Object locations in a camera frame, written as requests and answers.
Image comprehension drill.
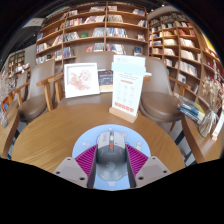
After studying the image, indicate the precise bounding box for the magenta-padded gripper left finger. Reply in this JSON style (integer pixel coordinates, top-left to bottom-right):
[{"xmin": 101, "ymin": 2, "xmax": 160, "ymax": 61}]
[{"xmin": 52, "ymin": 144, "xmax": 99, "ymax": 190}]

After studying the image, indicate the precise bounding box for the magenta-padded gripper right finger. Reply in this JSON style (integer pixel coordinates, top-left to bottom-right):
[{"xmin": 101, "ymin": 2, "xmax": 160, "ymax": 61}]
[{"xmin": 124, "ymin": 144, "xmax": 172, "ymax": 189}]

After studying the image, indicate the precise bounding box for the grey computer mouse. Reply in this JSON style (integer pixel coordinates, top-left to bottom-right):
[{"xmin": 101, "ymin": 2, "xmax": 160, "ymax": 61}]
[{"xmin": 95, "ymin": 131, "xmax": 129, "ymax": 183}]

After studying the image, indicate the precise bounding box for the round light blue mouse pad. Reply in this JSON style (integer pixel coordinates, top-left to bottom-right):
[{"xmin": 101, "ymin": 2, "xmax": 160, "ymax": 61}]
[{"xmin": 71, "ymin": 123, "xmax": 152, "ymax": 192}]

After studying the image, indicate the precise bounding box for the brown padded armchair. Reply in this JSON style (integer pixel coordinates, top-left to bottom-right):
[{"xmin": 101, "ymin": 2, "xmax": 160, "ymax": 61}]
[
  {"xmin": 138, "ymin": 56, "xmax": 193, "ymax": 133},
  {"xmin": 36, "ymin": 50, "xmax": 118, "ymax": 113},
  {"xmin": 13, "ymin": 59, "xmax": 56, "ymax": 124}
]

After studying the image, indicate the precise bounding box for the oval wooden side table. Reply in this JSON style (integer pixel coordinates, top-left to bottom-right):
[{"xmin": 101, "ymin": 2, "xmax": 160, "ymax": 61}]
[
  {"xmin": 181, "ymin": 113, "xmax": 224, "ymax": 164},
  {"xmin": 0, "ymin": 104, "xmax": 21, "ymax": 159}
]

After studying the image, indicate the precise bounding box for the white sign in wooden base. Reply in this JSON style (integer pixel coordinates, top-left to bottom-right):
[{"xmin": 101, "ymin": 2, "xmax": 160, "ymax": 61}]
[{"xmin": 108, "ymin": 54, "xmax": 148, "ymax": 124}]

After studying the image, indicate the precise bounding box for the stack of books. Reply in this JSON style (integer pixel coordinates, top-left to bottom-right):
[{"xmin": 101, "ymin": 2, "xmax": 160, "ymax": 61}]
[{"xmin": 175, "ymin": 94, "xmax": 206, "ymax": 126}]

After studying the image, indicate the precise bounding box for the glass vase with dried flowers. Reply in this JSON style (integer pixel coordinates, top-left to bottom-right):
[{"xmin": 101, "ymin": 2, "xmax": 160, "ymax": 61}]
[{"xmin": 198, "ymin": 74, "xmax": 224, "ymax": 138}]

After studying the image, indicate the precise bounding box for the white framed flower picture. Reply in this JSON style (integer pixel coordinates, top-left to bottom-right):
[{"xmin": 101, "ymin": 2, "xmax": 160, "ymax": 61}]
[{"xmin": 63, "ymin": 62, "xmax": 101, "ymax": 99}]

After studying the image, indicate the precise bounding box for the dark standing book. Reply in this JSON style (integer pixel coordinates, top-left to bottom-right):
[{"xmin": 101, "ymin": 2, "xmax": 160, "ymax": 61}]
[{"xmin": 97, "ymin": 69, "xmax": 114, "ymax": 93}]

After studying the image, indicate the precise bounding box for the small white table sign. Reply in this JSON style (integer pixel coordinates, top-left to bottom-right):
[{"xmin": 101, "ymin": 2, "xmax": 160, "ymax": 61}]
[{"xmin": 211, "ymin": 111, "xmax": 224, "ymax": 142}]

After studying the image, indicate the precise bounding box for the glass vase with pink flowers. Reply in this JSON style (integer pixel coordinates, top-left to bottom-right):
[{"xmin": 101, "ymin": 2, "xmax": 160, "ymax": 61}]
[{"xmin": 0, "ymin": 71, "xmax": 11, "ymax": 129}]

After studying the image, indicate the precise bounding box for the small distant bookshelf unit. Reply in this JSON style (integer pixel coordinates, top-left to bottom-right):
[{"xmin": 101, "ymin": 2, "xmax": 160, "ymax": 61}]
[{"xmin": 6, "ymin": 49, "xmax": 28, "ymax": 81}]

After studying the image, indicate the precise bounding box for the angled wooden bookshelf unit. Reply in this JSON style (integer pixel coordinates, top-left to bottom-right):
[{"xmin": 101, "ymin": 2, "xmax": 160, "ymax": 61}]
[{"xmin": 147, "ymin": 12, "xmax": 224, "ymax": 111}]

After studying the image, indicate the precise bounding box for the white hanging ceiling panel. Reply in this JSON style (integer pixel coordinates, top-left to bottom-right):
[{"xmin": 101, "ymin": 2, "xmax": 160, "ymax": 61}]
[{"xmin": 23, "ymin": 16, "xmax": 46, "ymax": 29}]

